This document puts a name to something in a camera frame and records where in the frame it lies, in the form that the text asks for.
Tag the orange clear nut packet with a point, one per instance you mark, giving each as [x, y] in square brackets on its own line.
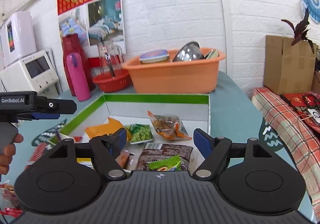
[170, 127]

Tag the white water purifier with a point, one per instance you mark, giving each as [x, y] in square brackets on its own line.
[17, 37]

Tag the orange snack packet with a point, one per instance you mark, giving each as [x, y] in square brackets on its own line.
[109, 128]

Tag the green pea snack packet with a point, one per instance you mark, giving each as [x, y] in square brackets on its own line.
[139, 133]

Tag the bedroom poster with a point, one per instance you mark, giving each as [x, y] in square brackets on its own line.
[95, 22]

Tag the red plastic basket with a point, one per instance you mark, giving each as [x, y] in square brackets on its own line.
[108, 84]

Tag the steel bowl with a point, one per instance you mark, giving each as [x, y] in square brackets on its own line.
[190, 52]

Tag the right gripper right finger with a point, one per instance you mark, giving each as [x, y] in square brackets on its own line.
[214, 151]

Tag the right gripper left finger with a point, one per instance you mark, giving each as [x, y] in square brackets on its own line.
[105, 150]

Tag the dark purple plant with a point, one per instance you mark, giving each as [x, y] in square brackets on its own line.
[300, 30]

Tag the red printed snack bag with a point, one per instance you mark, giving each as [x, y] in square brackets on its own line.
[10, 205]

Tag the person's left hand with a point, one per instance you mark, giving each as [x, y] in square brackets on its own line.
[8, 153]

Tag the green cardboard box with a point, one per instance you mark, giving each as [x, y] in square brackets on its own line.
[193, 111]

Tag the white screen appliance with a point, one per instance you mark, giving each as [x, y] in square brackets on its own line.
[32, 73]

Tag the blue lidded container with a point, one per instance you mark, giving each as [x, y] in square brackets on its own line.
[155, 56]

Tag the red thermos jug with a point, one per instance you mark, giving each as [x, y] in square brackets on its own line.
[73, 51]

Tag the clear glass pitcher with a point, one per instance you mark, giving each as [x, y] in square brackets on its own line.
[110, 58]

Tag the plaid cushion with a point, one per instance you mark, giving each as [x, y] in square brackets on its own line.
[288, 115]

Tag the pink thermos bottle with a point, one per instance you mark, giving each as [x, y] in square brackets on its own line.
[77, 75]

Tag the orange plastic basin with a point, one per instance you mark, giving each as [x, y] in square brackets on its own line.
[190, 77]

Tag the brown clear snack packet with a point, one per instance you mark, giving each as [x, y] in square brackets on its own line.
[164, 157]

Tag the brown cardboard box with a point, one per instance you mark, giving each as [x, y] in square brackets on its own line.
[288, 68]

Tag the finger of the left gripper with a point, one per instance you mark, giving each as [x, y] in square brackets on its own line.
[44, 116]
[55, 106]

